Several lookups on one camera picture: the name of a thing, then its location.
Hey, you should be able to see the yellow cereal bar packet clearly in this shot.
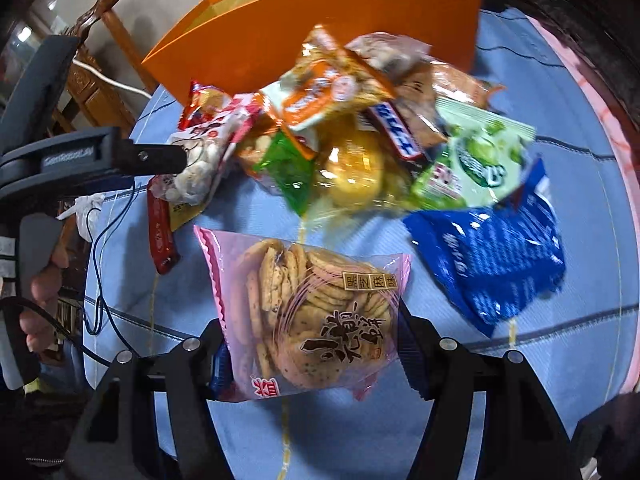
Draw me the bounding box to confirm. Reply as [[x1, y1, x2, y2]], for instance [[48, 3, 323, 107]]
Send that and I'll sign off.
[[168, 198, 210, 232]]

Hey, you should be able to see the red stick snack packet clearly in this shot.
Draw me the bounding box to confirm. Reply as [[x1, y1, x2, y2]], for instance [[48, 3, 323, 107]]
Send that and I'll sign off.
[[146, 176, 180, 275]]

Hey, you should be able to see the strawberry white ball bag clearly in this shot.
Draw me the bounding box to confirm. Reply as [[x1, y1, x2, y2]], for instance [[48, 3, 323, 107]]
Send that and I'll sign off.
[[151, 93, 262, 206]]

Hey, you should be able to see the blue snack bag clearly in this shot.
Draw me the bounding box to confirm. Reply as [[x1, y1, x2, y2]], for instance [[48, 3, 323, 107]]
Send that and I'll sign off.
[[402, 158, 566, 337]]

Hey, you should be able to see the pink sesame cracker bag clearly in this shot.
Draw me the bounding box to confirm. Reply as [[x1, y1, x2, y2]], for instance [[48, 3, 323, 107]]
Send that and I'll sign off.
[[194, 226, 411, 400]]

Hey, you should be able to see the green candy packet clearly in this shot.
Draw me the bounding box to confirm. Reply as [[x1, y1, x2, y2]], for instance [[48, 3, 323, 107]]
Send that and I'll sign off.
[[253, 130, 314, 217]]

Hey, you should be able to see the green pea snack bag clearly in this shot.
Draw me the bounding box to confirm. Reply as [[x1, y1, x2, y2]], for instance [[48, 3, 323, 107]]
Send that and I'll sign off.
[[410, 96, 536, 210]]

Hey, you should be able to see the orange rice cracker packet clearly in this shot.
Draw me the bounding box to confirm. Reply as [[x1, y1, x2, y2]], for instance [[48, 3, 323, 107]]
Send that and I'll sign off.
[[260, 24, 395, 131]]

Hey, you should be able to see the yellow cake packet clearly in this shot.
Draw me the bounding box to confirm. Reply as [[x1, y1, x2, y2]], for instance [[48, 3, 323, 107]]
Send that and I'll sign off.
[[307, 113, 411, 224]]

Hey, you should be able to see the snickers chocolate bar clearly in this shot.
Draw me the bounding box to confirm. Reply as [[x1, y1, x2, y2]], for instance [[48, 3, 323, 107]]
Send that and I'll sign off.
[[363, 102, 425, 162]]

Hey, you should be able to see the peanut kraft bag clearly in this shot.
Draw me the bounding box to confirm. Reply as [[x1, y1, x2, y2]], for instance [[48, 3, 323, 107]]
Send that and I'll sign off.
[[395, 62, 447, 150]]

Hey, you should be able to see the brown cracker packet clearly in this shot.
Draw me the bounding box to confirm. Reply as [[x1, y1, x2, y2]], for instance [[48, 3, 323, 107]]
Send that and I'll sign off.
[[431, 60, 506, 110]]

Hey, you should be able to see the red round biscuit packet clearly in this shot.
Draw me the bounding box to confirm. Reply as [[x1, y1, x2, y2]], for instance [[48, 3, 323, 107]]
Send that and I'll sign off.
[[178, 79, 231, 130]]

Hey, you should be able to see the white ball snack bag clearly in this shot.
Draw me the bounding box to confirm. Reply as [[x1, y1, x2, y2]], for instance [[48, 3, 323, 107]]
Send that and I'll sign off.
[[346, 32, 431, 82]]

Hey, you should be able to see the person left hand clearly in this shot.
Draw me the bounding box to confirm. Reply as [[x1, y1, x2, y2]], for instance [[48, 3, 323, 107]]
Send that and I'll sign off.
[[20, 242, 68, 353]]

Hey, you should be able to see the white plastic bag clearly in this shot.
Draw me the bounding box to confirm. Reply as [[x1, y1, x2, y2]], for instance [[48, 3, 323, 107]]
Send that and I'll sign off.
[[56, 193, 105, 243]]

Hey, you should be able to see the carved wooden chair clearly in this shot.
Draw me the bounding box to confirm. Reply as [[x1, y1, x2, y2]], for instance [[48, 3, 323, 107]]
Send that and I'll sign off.
[[52, 0, 158, 136]]

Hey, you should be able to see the orange cardboard box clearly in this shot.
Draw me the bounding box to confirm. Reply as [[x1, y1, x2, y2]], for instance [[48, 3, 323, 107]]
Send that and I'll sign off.
[[141, 0, 485, 106]]

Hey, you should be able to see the pink cloth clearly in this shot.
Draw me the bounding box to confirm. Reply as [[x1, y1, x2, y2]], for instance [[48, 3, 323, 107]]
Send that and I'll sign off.
[[527, 14, 640, 396]]

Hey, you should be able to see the black carved wooden furniture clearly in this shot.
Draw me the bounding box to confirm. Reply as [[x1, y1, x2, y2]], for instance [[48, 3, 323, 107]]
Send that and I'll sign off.
[[464, 0, 640, 131]]

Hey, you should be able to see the white power cable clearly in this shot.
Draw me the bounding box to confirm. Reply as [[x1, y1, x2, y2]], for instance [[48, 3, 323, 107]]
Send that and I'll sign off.
[[71, 58, 153, 100]]

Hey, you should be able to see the black cable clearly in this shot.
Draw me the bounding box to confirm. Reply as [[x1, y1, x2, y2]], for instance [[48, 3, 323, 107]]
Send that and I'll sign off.
[[0, 179, 147, 366]]

